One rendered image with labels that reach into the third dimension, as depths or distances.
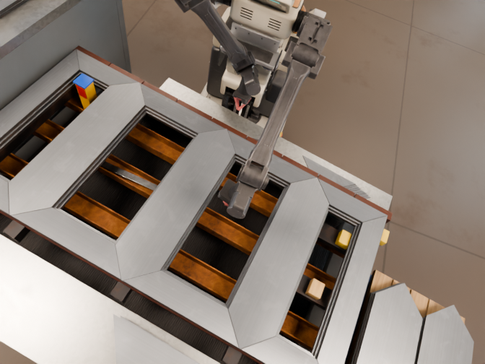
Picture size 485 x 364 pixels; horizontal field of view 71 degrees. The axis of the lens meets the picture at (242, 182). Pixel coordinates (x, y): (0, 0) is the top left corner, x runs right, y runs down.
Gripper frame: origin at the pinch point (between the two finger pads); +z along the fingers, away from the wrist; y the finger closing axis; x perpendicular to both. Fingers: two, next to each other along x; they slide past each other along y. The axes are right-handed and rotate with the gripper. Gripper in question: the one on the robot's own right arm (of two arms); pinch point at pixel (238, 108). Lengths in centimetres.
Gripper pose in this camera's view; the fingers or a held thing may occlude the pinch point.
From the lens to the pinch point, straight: 151.4
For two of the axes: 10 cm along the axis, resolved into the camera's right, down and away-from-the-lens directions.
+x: -8.9, -4.6, 0.6
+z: -2.7, 6.2, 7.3
